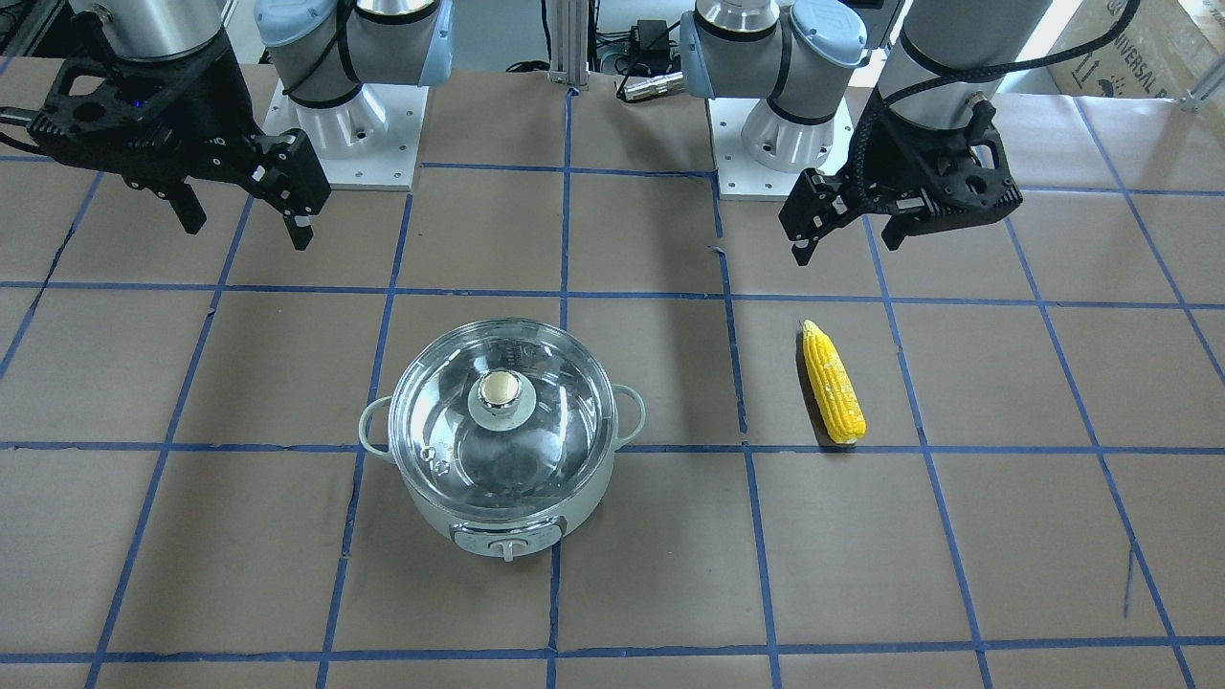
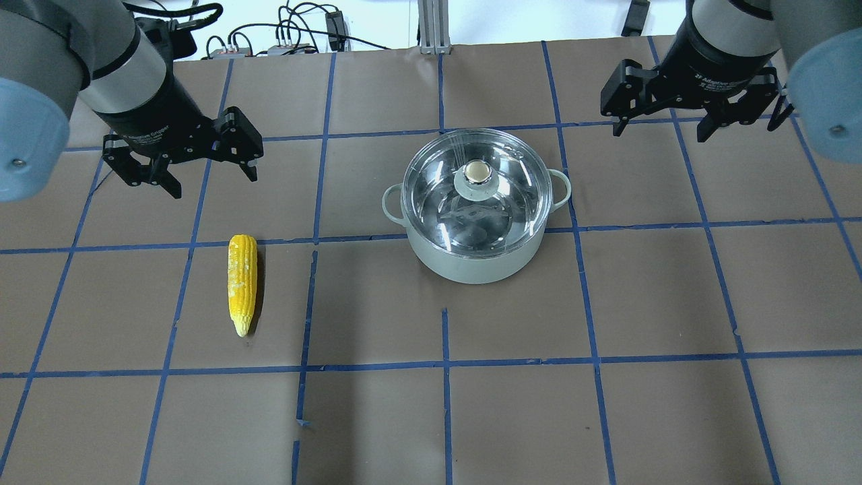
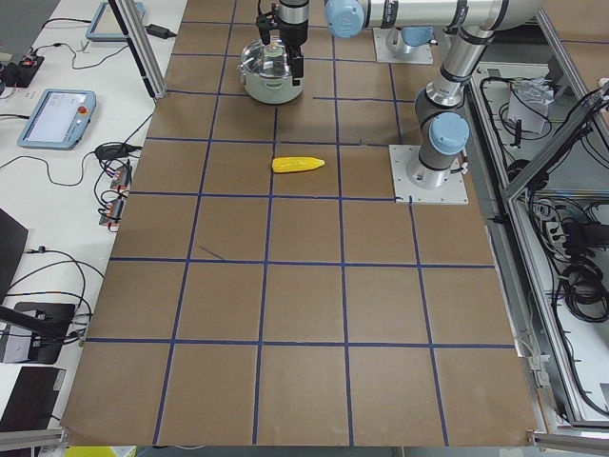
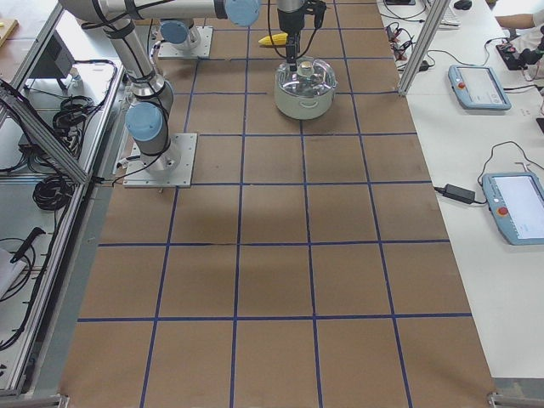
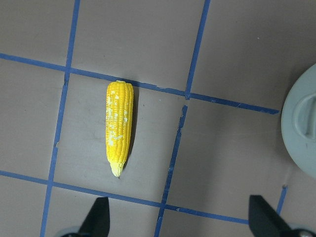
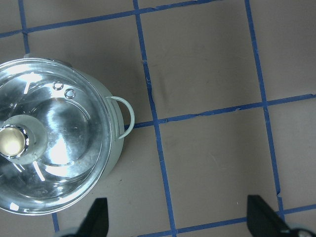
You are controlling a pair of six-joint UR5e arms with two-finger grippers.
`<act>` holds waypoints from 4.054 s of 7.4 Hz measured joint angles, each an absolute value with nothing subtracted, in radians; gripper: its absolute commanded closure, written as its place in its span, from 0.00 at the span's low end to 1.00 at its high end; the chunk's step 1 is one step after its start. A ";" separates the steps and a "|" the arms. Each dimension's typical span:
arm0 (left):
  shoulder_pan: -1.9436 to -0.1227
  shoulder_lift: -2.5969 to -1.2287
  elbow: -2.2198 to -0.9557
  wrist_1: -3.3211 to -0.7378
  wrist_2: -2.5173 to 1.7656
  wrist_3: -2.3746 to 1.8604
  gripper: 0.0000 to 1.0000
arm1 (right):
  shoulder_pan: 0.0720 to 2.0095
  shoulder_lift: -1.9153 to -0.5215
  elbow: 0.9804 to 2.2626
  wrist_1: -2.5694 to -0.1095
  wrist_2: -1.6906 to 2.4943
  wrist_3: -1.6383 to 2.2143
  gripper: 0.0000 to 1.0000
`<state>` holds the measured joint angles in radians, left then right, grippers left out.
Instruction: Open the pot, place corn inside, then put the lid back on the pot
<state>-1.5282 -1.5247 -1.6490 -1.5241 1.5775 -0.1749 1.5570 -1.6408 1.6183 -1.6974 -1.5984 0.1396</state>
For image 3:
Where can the aluminium frame post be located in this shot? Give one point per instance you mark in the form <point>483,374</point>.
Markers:
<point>131,25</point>

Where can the blue teach pendant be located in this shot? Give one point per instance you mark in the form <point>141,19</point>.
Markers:
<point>104,27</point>
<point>59,119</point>

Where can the white crumpled bag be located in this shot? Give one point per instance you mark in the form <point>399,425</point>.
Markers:
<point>529,104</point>

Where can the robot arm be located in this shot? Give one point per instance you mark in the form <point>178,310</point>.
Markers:
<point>444,132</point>
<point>290,19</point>

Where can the black camera stand base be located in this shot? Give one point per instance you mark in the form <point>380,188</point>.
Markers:
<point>35,332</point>

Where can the black laptop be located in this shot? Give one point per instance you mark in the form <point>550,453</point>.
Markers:
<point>13,239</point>

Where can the yellow corn cob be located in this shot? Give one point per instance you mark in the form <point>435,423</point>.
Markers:
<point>292,164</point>

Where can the black power adapter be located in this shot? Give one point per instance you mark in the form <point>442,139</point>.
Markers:
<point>159,31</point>

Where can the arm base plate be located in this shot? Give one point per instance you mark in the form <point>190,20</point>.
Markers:
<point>410,45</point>
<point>415,184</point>

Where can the glass pot lid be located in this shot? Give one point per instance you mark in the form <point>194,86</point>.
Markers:
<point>265,61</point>

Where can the near blue teach pendant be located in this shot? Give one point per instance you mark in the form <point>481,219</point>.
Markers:
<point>59,119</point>

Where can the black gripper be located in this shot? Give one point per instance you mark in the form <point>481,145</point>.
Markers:
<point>293,33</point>

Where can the far blue teach pendant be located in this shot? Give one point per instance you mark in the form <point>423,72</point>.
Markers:
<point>104,27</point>

